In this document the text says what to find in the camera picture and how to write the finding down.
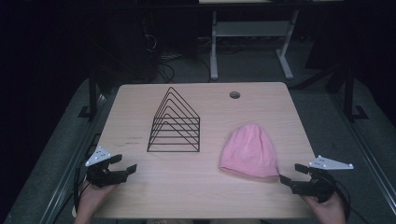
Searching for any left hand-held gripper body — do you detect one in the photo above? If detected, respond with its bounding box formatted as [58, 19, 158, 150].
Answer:
[84, 146, 129, 189]

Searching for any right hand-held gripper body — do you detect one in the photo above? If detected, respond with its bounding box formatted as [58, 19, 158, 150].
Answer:
[290, 155, 355, 204]

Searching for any pink knitted beanie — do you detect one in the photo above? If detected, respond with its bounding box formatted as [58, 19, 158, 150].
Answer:
[219, 122, 280, 180]

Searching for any person's left hand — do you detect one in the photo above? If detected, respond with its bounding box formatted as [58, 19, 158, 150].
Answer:
[74, 181, 118, 224]

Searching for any person's right hand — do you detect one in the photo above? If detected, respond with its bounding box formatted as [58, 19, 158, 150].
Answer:
[302, 191, 347, 224]

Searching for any black metal stand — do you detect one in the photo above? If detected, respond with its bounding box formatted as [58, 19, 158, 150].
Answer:
[77, 67, 107, 121]
[342, 65, 370, 123]

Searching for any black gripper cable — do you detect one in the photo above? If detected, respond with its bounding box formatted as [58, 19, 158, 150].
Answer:
[72, 158, 95, 214]

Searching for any grey metal rail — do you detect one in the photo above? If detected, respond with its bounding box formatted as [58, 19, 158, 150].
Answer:
[38, 94, 108, 224]
[329, 91, 396, 217]

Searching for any black wire rack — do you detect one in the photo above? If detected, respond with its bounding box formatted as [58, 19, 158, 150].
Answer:
[146, 86, 201, 153]

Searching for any tangle of floor cables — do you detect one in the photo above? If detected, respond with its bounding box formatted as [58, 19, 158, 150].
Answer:
[143, 33, 213, 84]

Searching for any white metal desk frame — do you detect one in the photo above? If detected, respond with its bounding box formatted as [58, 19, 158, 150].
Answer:
[209, 8, 301, 81]

